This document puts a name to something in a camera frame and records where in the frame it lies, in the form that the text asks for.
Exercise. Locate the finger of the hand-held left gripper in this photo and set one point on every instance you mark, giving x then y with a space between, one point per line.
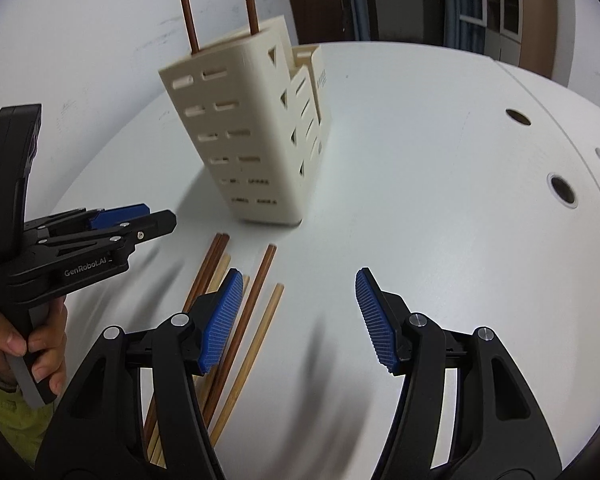
120 215
152 225

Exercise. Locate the person's left hand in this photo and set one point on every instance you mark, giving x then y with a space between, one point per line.
52 340

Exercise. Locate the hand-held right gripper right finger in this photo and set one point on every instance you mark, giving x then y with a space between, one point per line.
377 320

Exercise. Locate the blue curtain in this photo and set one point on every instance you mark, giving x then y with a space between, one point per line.
467 0
357 0

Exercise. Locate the cream slotted utensil holder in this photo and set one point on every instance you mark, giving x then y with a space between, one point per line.
260 110

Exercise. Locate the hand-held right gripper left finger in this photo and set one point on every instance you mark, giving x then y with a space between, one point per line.
222 320

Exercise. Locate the brown glass-door cabinet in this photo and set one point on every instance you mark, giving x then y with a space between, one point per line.
540 10

